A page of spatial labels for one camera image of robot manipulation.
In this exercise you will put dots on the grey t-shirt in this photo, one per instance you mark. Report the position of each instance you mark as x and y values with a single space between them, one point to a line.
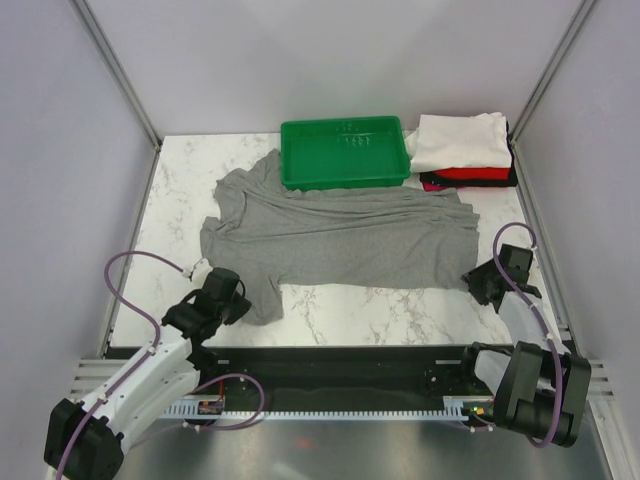
384 237

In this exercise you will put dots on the green plastic tray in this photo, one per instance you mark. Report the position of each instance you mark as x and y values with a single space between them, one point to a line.
345 153

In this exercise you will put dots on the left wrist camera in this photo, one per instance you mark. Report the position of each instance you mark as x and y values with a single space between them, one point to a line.
193 272

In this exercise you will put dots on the pink folded t-shirt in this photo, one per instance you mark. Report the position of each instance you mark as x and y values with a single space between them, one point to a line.
430 187

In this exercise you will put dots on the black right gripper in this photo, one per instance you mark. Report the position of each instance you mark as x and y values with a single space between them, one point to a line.
474 275

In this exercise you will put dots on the red folded t-shirt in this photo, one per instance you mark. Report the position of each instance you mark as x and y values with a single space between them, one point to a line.
469 174

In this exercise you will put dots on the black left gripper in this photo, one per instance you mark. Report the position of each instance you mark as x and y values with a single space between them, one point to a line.
242 306

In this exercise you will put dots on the black folded t-shirt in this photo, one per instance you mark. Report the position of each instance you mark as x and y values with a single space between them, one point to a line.
510 182

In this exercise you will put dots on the white slotted cable duct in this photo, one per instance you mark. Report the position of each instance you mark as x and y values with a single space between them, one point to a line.
453 409

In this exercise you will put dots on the aluminium frame post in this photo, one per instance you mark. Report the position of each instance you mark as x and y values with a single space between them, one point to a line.
111 61
562 50

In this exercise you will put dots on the right aluminium frame post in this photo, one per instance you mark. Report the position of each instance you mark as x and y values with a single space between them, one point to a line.
562 50

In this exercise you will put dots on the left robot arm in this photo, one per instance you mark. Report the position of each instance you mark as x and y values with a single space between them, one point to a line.
90 438

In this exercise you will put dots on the left aluminium frame post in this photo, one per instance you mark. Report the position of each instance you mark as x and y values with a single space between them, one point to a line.
111 61

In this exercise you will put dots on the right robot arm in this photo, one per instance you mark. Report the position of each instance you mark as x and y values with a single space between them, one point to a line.
537 384

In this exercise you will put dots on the white folded t-shirt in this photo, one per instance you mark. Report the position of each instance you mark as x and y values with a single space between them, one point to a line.
443 142

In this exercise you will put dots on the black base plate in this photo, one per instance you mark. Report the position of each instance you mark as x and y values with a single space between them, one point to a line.
339 378

